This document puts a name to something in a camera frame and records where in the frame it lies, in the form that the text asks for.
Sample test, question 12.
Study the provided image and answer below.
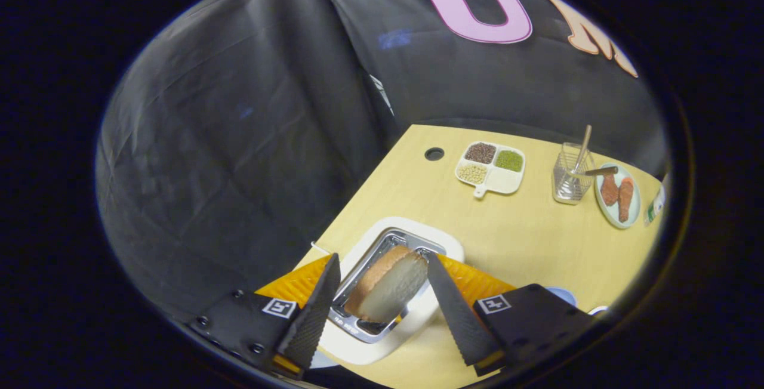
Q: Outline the white toaster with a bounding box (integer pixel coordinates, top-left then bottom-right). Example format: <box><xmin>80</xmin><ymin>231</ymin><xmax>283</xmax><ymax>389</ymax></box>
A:
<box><xmin>310</xmin><ymin>217</ymin><xmax>465</xmax><ymax>366</ymax></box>

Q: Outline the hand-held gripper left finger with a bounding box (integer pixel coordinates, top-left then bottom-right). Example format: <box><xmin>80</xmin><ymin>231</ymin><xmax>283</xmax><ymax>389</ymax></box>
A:
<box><xmin>188</xmin><ymin>253</ymin><xmax>341</xmax><ymax>378</ymax></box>

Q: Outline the clear water bottle green cap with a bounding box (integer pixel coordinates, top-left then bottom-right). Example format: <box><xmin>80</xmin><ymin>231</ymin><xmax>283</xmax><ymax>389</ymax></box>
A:
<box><xmin>643</xmin><ymin>174</ymin><xmax>668</xmax><ymax>227</ymax></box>

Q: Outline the blue plate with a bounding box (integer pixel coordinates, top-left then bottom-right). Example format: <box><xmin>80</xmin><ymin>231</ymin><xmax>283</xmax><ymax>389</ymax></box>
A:
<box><xmin>546</xmin><ymin>286</ymin><xmax>578</xmax><ymax>307</ymax></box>

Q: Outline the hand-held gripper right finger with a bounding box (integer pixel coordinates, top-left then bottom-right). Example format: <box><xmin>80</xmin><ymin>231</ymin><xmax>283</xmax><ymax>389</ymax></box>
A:
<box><xmin>426</xmin><ymin>253</ymin><xmax>597</xmax><ymax>376</ymax></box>

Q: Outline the light green plate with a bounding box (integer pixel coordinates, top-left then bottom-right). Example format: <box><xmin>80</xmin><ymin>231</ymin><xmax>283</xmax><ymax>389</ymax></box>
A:
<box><xmin>594</xmin><ymin>163</ymin><xmax>642</xmax><ymax>230</ymax></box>

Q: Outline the brown meat patty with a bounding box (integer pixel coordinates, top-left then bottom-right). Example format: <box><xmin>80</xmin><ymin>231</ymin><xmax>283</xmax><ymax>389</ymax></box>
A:
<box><xmin>600</xmin><ymin>174</ymin><xmax>620</xmax><ymax>207</ymax></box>
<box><xmin>618</xmin><ymin>177</ymin><xmax>634</xmax><ymax>223</ymax></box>

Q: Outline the white divided condiment tray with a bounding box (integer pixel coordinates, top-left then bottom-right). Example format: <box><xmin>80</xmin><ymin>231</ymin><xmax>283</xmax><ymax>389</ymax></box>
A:
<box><xmin>455</xmin><ymin>141</ymin><xmax>526</xmax><ymax>199</ymax></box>

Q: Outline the black backdrop cloth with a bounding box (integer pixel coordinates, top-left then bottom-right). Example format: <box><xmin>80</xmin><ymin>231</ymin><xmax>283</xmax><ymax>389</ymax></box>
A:
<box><xmin>95</xmin><ymin>0</ymin><xmax>669</xmax><ymax>330</ymax></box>

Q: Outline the metal wire utensil holder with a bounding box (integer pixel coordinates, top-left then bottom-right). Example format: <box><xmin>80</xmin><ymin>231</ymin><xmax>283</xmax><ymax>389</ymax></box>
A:
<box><xmin>552</xmin><ymin>143</ymin><xmax>595</xmax><ymax>205</ymax></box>

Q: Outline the toasted bread slice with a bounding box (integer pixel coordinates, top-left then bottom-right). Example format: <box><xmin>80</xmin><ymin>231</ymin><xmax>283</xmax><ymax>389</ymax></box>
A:
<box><xmin>344</xmin><ymin>245</ymin><xmax>429</xmax><ymax>324</ymax></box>

